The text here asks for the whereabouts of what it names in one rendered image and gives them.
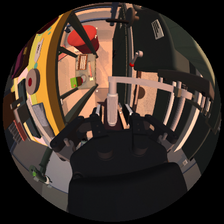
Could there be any dark handwheel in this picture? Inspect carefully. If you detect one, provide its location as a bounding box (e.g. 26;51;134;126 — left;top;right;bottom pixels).
125;7;140;28

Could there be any grey label plate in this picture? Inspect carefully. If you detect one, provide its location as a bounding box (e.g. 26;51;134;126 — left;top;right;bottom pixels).
151;19;165;40

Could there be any brown striped box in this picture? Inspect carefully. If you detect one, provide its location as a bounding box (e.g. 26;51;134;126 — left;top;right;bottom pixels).
77;54;88;70

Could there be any orange slim tool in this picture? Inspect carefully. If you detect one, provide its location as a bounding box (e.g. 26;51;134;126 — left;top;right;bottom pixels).
88;64;94;81

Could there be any dark brown cross-slide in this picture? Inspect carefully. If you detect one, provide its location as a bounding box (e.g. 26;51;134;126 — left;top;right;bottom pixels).
158;69;215;101

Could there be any grey knurled screw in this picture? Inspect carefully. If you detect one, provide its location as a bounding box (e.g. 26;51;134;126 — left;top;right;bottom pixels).
169;97;186;131

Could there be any grey lever with red knob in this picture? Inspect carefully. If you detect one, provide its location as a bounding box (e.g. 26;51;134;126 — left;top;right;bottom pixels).
129;50;144;68

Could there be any dark bar handle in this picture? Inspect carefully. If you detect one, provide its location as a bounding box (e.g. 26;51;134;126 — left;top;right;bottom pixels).
106;17;130;27

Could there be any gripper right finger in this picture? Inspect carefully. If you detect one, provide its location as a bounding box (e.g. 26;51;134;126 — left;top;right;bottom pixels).
124;103;180;145

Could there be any grey speckled block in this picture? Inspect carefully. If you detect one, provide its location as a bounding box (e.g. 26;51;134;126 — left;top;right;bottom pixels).
31;102;55;138

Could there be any dark magenta box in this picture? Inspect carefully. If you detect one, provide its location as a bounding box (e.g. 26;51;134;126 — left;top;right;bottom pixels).
11;40;30;79

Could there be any yellow bench with dark legs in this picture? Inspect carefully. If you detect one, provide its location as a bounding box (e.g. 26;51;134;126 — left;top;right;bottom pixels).
10;10;99;145

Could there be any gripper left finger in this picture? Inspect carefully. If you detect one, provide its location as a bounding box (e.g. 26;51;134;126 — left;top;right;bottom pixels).
50;104;108;153

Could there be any white crank with knurled handle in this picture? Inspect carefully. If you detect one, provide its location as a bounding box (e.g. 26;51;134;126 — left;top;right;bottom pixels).
106;76;180;127

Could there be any olive green tray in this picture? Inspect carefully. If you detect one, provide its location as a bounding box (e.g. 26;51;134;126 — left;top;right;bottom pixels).
74;53;97;90

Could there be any red drum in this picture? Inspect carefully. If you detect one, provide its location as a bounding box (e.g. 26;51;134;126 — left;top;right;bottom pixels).
67;25;100;54

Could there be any grey disc with red centre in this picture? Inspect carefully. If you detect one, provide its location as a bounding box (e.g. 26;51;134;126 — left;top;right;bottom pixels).
25;68;41;95

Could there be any dark green lathe body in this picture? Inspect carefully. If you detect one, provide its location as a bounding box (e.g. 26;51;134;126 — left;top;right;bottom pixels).
112;3;221;162

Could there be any green hand tool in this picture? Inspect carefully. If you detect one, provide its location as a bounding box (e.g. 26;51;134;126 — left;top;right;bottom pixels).
29;146;53;186

